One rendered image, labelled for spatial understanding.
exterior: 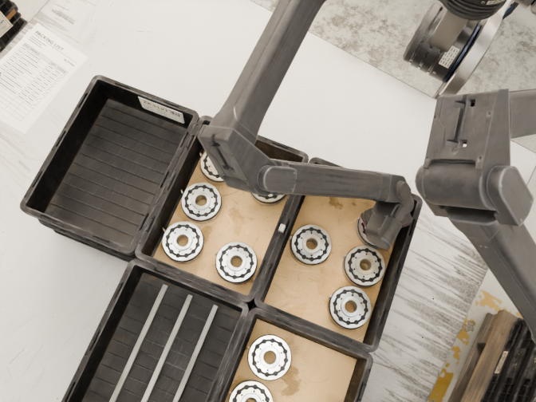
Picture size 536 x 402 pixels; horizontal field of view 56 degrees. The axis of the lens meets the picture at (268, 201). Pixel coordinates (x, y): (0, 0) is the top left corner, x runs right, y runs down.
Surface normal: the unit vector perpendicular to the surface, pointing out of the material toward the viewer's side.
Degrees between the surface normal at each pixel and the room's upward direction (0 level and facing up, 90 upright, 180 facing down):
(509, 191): 39
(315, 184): 50
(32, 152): 0
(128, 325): 0
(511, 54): 0
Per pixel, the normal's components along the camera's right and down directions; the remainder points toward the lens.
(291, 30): 0.64, 0.16
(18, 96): 0.04, -0.30
